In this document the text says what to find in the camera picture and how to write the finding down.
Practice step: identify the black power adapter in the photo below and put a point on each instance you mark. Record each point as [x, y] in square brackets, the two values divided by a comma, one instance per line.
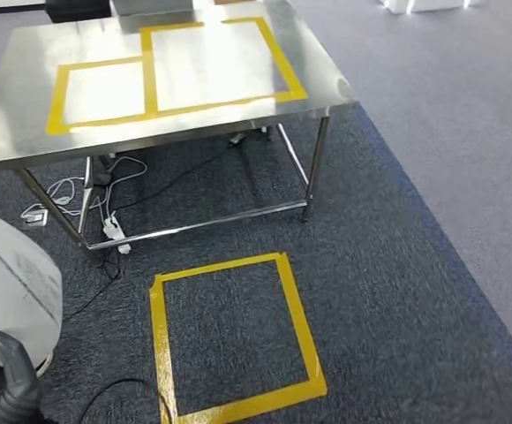
[103, 177]

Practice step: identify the white plastic part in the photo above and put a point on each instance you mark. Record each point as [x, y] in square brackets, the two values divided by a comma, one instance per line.
[8, 281]

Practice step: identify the stainless steel workbench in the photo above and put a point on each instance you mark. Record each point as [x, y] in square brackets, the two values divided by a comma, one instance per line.
[26, 52]

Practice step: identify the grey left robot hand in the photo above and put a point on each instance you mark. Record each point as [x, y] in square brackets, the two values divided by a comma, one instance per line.
[8, 386]

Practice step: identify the white wall adapter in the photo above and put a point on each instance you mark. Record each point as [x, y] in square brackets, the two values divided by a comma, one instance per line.
[37, 218]

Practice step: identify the yellow floor tape square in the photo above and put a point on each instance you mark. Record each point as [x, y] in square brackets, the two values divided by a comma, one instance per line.
[295, 316]

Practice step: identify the white lit platform block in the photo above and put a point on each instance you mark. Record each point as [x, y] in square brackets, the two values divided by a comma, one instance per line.
[432, 4]

